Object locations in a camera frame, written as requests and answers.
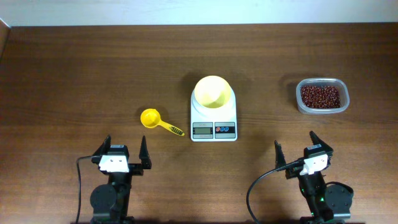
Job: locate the pale yellow bowl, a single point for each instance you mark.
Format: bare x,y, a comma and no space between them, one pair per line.
212,92

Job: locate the clear plastic container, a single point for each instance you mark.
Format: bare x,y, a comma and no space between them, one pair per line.
321,82

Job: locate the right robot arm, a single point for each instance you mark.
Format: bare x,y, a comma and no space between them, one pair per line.
328,202

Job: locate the white digital kitchen scale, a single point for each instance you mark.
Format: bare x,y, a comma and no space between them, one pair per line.
213,124

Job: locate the red beans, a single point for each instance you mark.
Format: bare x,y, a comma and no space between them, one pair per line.
320,97

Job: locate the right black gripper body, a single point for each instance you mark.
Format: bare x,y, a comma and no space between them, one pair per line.
292,173

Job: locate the yellow measuring scoop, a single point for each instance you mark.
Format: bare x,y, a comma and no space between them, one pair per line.
151,118

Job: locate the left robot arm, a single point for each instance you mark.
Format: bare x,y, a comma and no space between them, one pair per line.
110,201

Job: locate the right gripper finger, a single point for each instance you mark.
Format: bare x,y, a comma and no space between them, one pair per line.
280,162
317,141

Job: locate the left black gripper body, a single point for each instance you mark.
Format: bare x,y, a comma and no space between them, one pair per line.
134,168

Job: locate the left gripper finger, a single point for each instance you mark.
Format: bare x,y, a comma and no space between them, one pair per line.
144,155
104,147

